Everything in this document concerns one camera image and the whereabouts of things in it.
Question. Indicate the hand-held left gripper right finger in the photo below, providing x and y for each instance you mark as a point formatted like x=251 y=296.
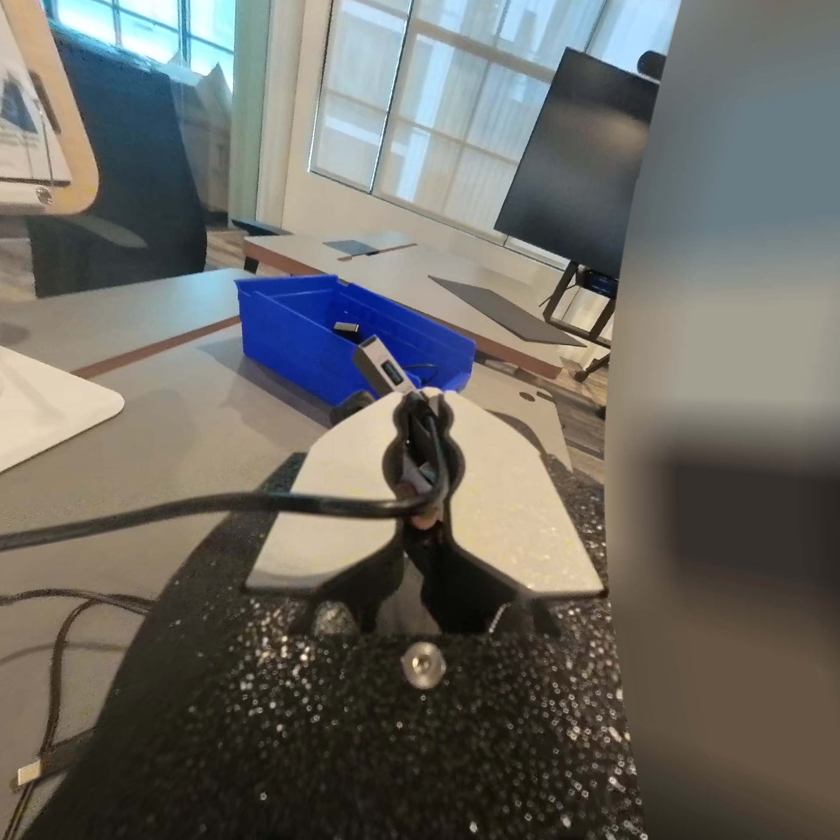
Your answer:
x=512 y=512

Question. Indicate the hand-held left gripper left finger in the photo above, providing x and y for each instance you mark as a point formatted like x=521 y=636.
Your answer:
x=341 y=459

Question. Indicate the silver usb hub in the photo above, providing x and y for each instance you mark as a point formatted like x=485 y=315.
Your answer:
x=380 y=367

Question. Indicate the blue plastic bin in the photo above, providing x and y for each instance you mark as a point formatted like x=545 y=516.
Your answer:
x=289 y=328

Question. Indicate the small black adapter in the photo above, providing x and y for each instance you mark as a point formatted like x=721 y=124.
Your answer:
x=346 y=329

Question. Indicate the black desk panel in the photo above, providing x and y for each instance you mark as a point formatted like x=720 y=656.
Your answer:
x=505 y=312
x=351 y=247

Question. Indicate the black monitor on rolling stand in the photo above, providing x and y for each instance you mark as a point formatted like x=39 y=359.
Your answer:
x=577 y=164

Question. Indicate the black office chair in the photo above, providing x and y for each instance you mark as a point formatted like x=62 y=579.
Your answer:
x=131 y=164

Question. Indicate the large paned window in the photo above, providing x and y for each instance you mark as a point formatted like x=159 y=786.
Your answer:
x=459 y=98

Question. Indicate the instruction sign stand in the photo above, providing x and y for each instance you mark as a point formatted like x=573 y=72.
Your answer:
x=26 y=151

